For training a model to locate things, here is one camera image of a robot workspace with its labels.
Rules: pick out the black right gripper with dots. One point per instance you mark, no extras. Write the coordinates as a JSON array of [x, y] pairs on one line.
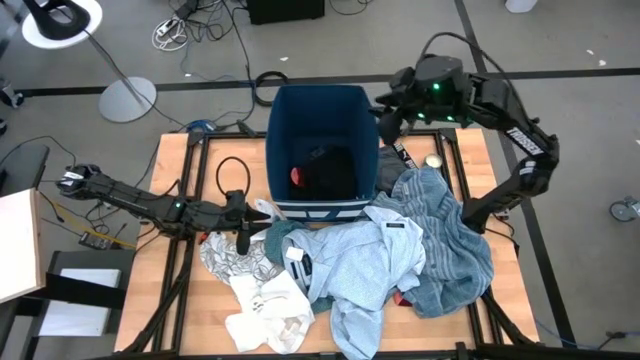
[[407, 90]]

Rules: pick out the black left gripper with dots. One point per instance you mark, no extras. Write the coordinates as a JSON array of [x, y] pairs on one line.
[[232, 207]]

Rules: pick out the white sock with stripes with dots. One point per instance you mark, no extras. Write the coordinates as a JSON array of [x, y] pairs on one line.
[[267, 207]]

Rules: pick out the green dotted garment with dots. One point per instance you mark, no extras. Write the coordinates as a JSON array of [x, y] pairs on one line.
[[277, 240]]

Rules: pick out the dark grey garment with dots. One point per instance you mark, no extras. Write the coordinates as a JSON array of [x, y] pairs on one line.
[[390, 172]]

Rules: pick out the plain white garment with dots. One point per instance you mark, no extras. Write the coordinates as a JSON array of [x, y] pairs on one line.
[[280, 320]]

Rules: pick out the light blue geometric print shirt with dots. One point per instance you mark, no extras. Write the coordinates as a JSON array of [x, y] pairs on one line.
[[360, 260]]

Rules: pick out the blue striped towel garment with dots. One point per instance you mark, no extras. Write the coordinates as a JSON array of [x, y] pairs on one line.
[[450, 240]]

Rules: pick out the red garment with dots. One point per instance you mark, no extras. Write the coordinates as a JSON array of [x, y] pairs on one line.
[[402, 300]]

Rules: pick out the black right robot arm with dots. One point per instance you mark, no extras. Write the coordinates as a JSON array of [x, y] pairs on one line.
[[525, 140]]

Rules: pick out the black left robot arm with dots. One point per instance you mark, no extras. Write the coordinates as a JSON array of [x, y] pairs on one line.
[[125, 195]]

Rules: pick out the small red item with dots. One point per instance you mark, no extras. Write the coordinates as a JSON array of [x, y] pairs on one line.
[[297, 177]]

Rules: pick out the navy white striped fabric bin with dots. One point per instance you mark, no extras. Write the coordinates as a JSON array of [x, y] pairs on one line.
[[320, 115]]

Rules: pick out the round silver candle tin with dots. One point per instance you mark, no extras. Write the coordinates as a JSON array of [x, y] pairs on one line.
[[433, 161]]

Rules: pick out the black garment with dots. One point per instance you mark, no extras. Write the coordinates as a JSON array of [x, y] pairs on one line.
[[330, 172]]

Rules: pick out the black box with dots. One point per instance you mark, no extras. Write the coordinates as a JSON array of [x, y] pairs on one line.
[[285, 10]]

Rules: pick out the small black device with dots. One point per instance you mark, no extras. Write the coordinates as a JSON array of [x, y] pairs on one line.
[[95, 241]]

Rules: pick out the white floor object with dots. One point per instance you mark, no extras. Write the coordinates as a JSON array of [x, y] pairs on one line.
[[520, 5]]

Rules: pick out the floor lamp with grey base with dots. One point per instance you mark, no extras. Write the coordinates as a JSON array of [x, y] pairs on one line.
[[127, 100]]

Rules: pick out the black cart with white panel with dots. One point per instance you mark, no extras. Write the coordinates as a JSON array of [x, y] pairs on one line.
[[85, 292]]

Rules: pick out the white power strip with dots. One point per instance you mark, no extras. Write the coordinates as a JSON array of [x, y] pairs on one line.
[[167, 30]]

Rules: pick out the black power adapter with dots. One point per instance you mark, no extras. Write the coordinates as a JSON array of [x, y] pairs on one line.
[[187, 7]]

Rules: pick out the black chair seat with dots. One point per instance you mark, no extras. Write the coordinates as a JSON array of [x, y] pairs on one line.
[[22, 167]]

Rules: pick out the light wooden board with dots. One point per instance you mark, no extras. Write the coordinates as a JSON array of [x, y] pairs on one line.
[[17, 245]]

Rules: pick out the grey caster wheel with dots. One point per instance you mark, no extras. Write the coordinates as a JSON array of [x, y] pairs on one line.
[[622, 210]]

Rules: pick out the dark caster wheel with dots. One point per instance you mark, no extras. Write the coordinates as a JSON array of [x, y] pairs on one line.
[[10, 95]]

